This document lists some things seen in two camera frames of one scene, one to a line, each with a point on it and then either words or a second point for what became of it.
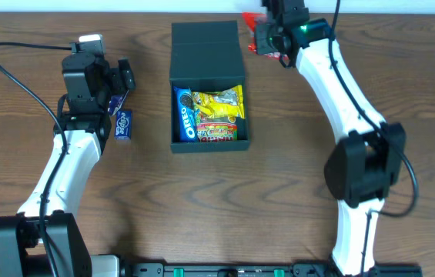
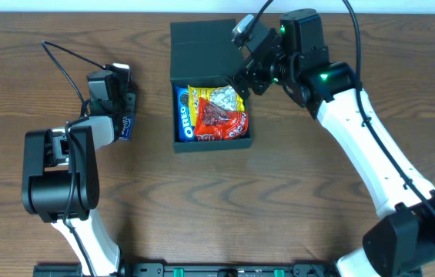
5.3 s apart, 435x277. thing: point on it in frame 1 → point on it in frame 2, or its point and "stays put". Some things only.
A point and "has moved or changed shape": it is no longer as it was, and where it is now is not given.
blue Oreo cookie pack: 186,115 stays put
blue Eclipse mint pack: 123,125 stays put
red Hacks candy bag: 252,19 has moved or changed shape
